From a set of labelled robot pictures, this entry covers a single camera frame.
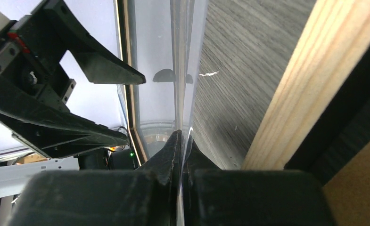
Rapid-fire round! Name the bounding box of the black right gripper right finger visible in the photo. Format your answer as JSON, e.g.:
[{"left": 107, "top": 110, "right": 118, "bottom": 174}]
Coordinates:
[{"left": 182, "top": 137, "right": 336, "bottom": 226}]

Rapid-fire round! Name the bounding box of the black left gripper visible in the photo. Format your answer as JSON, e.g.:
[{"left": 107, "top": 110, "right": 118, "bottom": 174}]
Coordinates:
[{"left": 0, "top": 0, "right": 146, "bottom": 158}]

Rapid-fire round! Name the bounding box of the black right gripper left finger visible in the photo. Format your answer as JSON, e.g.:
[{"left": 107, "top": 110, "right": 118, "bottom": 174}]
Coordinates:
[{"left": 7, "top": 130, "right": 182, "bottom": 226}]

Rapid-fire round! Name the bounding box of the clear acrylic sheet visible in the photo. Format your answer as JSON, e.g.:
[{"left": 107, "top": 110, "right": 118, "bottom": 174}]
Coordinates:
[{"left": 115, "top": 0, "right": 208, "bottom": 226}]

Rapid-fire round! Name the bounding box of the light wooden picture frame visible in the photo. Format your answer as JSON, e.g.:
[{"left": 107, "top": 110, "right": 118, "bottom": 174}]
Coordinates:
[{"left": 242, "top": 0, "right": 370, "bottom": 170}]

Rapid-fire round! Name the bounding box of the brown cardboard backing board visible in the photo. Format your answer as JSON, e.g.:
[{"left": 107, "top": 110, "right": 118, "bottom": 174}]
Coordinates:
[{"left": 323, "top": 142, "right": 370, "bottom": 226}]

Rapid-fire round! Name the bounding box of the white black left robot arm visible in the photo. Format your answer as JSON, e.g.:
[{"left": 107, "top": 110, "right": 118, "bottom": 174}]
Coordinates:
[{"left": 0, "top": 0, "right": 146, "bottom": 198}]

